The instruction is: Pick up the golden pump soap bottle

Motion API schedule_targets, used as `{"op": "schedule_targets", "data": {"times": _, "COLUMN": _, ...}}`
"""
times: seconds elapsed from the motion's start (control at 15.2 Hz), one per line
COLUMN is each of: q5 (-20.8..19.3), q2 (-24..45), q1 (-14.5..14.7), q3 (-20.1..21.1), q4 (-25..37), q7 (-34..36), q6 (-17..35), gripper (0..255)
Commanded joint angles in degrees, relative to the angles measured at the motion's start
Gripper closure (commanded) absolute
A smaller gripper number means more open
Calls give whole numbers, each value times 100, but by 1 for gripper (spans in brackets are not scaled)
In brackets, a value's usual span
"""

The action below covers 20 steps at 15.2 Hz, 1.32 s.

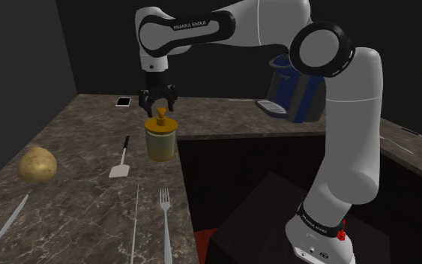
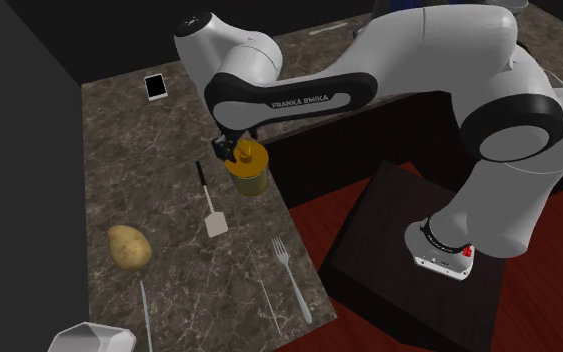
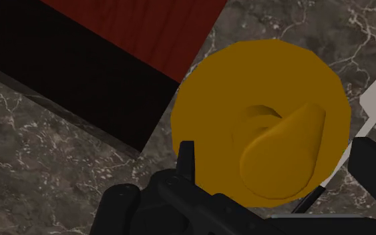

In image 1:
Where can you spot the thin silver utensil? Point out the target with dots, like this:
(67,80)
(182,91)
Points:
(397,145)

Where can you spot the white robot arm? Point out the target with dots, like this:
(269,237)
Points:
(353,120)

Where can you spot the blue and grey coffee machine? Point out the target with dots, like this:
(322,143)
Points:
(298,95)

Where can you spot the brown potato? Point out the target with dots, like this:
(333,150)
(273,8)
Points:
(37,165)

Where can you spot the silver fork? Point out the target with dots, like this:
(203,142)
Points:
(166,226)

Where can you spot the black phone white frame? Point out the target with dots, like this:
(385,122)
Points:
(123,101)

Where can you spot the silver knife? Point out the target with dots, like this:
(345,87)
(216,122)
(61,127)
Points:
(2,230)

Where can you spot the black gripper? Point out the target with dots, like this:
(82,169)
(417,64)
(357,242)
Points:
(156,81)

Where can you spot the dark robot stand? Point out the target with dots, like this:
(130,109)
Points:
(254,223)

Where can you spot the thin silver skewer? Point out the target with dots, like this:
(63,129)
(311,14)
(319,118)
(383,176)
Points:
(135,223)

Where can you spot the glass soap dispenser yellow lid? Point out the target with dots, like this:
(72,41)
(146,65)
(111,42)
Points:
(160,140)

